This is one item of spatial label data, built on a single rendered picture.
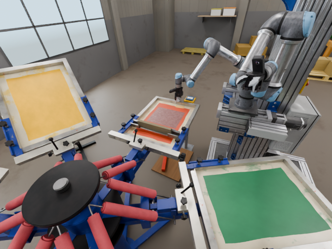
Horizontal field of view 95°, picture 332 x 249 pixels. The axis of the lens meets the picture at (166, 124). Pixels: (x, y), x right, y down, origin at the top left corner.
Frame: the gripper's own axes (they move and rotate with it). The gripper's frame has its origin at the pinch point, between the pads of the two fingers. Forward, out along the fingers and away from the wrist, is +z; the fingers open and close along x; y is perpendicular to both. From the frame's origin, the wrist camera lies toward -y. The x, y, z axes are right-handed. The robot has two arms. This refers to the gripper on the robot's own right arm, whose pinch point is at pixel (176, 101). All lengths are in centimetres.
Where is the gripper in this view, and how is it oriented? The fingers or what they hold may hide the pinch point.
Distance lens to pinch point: 192.6
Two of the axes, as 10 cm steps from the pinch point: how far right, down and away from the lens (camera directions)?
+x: 4.1, -5.9, 7.0
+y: 9.1, 2.4, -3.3
